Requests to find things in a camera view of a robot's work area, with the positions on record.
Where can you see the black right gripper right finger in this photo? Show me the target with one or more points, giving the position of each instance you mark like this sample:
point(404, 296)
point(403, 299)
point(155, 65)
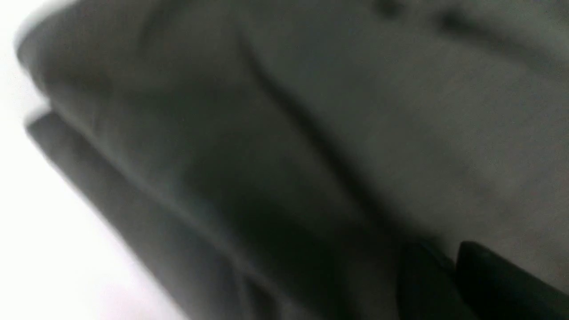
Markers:
point(497, 289)

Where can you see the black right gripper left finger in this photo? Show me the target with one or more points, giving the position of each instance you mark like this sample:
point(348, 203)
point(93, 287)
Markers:
point(426, 287)

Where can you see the gray long-sleeved shirt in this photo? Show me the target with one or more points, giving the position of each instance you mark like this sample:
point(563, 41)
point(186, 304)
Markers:
point(270, 159)

